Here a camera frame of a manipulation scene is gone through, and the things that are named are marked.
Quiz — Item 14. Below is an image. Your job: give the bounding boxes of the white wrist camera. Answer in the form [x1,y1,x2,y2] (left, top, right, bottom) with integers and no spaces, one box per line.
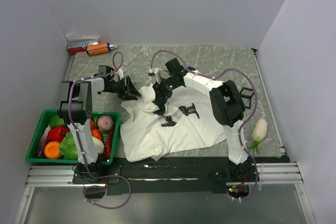
[148,68,162,83]
[112,66,129,81]

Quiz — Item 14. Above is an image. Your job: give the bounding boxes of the green bell pepper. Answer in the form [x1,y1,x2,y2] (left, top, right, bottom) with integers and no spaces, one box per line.
[49,114,67,129]

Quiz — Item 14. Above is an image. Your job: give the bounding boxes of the white printed t-shirt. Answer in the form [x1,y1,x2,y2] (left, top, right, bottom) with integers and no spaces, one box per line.
[120,86,226,162]

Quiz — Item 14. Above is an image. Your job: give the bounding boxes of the orange cylinder tube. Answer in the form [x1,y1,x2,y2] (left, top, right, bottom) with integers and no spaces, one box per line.
[86,42,115,56]

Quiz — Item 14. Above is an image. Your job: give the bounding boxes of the green plastic basket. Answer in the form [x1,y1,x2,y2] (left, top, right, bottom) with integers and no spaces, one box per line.
[26,110,121,165]

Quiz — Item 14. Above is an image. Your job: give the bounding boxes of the red white box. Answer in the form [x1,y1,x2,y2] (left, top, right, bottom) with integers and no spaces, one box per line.
[67,36,100,54]

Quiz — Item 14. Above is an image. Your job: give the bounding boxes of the red chili pepper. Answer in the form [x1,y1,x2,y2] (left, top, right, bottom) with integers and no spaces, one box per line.
[104,129,114,158]

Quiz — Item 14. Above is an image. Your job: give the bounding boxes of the orange pumpkin toy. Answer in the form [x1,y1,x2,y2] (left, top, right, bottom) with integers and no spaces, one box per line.
[90,119,96,130]

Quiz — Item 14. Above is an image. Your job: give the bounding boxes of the black wire frame stand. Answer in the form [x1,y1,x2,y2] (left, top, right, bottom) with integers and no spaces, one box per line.
[240,87,255,109]

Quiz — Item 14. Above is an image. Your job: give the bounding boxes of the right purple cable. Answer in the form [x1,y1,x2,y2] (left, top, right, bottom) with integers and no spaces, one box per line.
[150,50,260,201]

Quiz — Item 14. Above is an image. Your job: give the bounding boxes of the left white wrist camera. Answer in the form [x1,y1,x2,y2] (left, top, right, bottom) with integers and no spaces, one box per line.
[112,66,129,81]

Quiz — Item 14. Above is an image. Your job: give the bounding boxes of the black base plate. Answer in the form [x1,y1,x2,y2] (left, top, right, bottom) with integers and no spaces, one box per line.
[72,157,291,196]

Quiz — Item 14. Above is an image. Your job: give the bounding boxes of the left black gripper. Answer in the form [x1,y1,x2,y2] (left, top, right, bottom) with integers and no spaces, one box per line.
[106,76,141,101]

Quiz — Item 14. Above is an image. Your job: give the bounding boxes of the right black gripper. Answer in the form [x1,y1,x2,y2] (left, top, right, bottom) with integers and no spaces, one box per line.
[153,78,181,106]

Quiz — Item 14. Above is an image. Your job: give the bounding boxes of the orange carrot slice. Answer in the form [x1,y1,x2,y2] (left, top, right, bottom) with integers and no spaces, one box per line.
[44,141,62,159]

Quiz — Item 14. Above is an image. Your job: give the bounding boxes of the purple onion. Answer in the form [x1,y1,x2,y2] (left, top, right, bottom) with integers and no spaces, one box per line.
[97,115,114,131]

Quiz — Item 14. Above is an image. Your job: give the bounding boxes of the white eggplant toy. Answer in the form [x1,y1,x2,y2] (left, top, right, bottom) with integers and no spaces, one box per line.
[249,119,268,154]

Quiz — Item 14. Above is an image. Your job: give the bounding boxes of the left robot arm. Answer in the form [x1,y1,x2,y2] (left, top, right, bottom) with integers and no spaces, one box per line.
[57,66,141,183]

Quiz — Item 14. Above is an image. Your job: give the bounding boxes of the purple eggplant slice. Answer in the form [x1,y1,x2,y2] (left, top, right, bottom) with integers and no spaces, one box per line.
[36,126,51,158]

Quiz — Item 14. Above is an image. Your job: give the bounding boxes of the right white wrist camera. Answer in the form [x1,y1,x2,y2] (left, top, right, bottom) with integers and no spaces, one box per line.
[148,68,162,83]

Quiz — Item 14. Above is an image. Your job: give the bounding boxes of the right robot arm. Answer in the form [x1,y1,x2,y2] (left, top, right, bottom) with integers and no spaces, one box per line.
[149,58,251,181]

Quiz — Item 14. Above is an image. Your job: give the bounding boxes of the green lettuce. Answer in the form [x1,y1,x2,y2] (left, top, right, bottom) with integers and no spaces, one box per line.
[59,132,78,160]

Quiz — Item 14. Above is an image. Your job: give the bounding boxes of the aluminium rail frame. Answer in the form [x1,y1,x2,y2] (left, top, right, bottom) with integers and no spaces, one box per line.
[14,163,316,223]

